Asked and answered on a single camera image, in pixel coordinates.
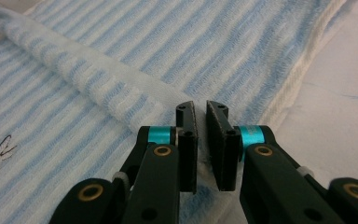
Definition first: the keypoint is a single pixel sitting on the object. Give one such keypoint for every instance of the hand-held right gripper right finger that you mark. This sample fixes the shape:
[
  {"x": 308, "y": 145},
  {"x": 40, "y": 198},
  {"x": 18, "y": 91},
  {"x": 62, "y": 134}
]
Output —
[{"x": 227, "y": 161}]

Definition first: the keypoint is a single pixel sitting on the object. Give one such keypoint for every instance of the blue striped towel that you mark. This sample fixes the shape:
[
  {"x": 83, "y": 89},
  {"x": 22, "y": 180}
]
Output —
[{"x": 121, "y": 62}]

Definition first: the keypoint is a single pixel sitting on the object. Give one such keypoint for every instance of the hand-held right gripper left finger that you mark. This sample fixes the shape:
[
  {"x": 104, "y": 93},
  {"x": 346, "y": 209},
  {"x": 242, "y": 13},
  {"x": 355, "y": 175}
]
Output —
[{"x": 188, "y": 158}]

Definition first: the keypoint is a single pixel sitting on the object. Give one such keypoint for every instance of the white grid mat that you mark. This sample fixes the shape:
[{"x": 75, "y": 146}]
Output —
[{"x": 338, "y": 109}]

